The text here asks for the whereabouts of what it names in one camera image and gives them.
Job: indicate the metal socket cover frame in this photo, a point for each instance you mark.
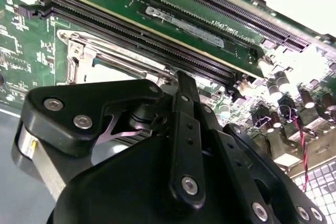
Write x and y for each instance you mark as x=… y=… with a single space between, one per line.
x=78 y=61

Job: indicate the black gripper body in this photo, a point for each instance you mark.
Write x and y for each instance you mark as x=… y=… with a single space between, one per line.
x=118 y=187

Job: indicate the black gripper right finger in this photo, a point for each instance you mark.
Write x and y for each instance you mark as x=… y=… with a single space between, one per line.
x=236 y=155

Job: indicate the silver square CPU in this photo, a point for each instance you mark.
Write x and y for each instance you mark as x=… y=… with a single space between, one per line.
x=110 y=75

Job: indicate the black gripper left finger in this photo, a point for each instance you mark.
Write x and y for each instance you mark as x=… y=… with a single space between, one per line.
x=187 y=155

